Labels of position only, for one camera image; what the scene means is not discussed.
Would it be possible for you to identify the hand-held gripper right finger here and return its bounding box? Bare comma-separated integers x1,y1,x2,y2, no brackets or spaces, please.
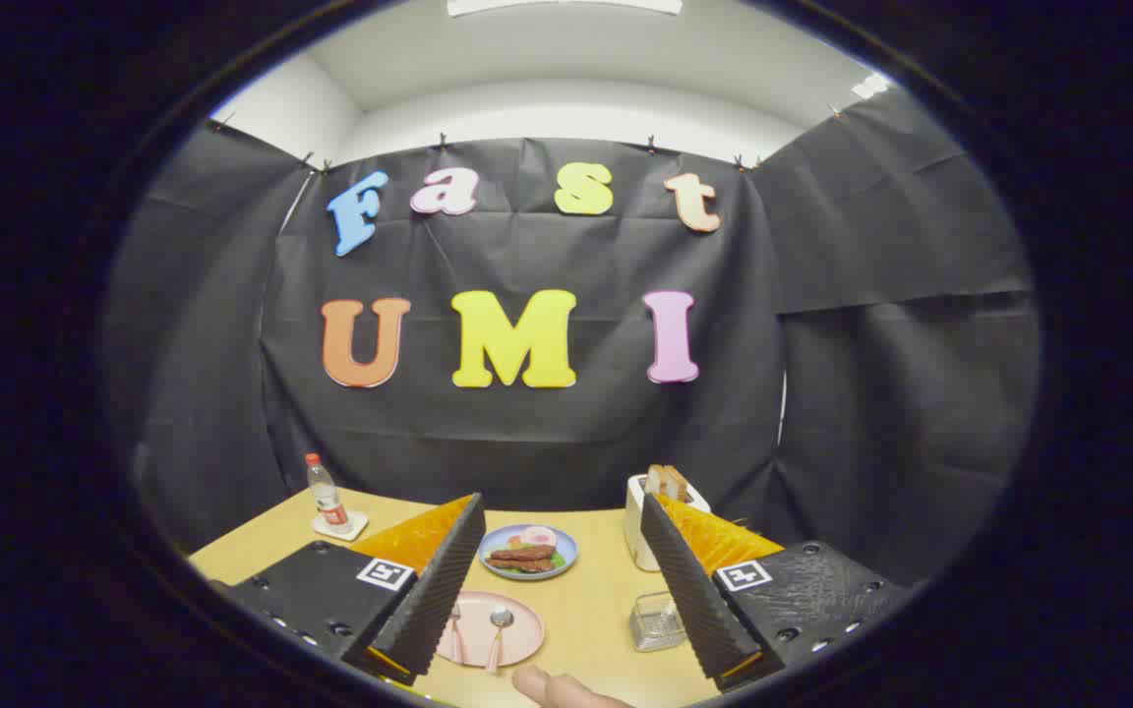
639,492,922,692

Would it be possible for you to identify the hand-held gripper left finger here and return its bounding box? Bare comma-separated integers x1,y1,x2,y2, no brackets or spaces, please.
208,492,489,687

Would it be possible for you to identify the spoon with checked handle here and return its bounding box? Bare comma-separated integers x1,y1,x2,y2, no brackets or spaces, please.
484,607,515,675

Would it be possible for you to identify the white toaster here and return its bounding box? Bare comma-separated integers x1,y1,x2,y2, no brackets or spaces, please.
624,473,712,573

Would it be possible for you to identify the pink plate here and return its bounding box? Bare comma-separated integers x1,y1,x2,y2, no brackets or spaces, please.
434,590,546,670

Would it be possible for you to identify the white square coaster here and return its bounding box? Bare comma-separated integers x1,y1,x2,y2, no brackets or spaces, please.
311,509,370,543

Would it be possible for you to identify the green lettuce leaf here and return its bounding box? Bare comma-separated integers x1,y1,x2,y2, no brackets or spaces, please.
488,541,567,575

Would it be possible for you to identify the blue plate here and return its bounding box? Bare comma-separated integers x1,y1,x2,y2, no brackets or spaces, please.
478,523,579,582

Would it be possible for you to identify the clear plastic water bottle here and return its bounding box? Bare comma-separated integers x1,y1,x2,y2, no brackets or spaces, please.
305,452,352,535

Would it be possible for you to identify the black backdrop cloth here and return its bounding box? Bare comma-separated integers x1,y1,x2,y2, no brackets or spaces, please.
99,88,1044,591

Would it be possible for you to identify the long ceiling light panel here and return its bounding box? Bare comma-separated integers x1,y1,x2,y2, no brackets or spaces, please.
447,0,684,18

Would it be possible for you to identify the metal wire basket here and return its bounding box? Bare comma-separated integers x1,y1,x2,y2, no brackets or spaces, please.
628,591,690,654

